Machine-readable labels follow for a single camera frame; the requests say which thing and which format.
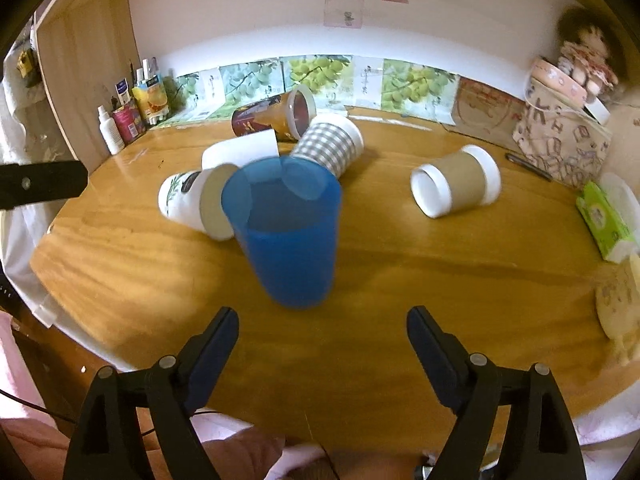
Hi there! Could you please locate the wooden cabinet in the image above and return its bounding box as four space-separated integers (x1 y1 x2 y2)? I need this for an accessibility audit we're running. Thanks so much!
31 0 146 173

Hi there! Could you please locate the grey checked paper cup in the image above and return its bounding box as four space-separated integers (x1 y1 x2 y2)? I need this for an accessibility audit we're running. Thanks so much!
291 113 364 179

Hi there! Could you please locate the cream plush toy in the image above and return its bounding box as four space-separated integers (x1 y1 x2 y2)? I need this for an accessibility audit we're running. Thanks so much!
594 253 640 367

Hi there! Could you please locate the green tissue pack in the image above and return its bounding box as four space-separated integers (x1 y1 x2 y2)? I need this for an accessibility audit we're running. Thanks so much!
575 171 640 263

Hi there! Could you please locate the dark red printed cup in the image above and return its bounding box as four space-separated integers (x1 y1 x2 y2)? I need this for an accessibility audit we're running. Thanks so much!
231 84 316 142

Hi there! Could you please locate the person's pink clothing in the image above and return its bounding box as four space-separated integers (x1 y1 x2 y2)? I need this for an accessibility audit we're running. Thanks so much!
192 417 331 480

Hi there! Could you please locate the letter-print fabric bag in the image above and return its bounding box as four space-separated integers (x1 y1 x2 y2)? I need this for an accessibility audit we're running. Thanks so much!
512 77 613 192

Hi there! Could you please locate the brown cardboard box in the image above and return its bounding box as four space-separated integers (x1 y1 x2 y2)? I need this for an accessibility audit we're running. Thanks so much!
452 76 532 146

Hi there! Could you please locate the black cable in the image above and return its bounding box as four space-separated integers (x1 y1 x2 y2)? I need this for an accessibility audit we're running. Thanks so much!
0 389 157 437

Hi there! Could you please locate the pink round tin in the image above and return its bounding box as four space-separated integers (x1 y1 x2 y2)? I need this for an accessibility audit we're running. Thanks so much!
530 56 590 106

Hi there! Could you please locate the green fruit print poster strip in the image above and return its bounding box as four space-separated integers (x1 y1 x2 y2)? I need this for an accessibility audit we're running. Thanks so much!
150 54 460 130

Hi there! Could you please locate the white tube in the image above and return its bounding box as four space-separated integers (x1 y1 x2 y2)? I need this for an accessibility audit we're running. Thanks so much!
135 56 161 84

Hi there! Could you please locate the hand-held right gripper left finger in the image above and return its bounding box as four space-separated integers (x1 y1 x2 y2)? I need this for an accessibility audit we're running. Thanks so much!
62 306 240 480

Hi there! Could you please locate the doll in floral dress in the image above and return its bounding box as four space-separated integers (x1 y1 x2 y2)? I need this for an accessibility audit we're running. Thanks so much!
556 6 621 97

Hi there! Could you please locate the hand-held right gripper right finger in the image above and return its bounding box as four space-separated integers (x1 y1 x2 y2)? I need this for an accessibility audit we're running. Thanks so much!
406 305 588 480

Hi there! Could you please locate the white plastic bottle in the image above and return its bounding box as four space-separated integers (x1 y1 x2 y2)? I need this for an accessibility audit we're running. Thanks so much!
97 105 126 156

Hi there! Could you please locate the black pen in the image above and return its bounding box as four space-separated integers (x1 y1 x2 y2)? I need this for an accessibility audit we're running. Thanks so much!
505 152 554 182

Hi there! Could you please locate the white cup with brown sleeve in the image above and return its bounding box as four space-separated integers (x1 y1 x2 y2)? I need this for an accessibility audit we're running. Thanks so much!
410 144 502 219

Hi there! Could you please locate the pink wall sticker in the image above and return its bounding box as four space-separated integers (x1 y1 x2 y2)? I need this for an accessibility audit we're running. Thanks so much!
324 0 364 28

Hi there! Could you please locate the white leaf-print paper cup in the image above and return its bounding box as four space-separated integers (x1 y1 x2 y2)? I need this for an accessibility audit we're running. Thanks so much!
158 162 240 241

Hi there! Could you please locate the pink snack packet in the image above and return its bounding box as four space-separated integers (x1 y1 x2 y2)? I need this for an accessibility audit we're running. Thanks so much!
111 98 147 145

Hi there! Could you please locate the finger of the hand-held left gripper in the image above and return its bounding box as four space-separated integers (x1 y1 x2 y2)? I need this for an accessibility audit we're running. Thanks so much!
0 160 89 211

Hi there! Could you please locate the plain white paper cup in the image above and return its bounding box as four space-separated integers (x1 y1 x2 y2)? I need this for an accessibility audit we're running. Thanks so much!
201 129 280 171

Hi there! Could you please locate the blue plastic cup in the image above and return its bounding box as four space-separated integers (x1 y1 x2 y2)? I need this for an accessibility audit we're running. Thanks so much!
221 156 343 309

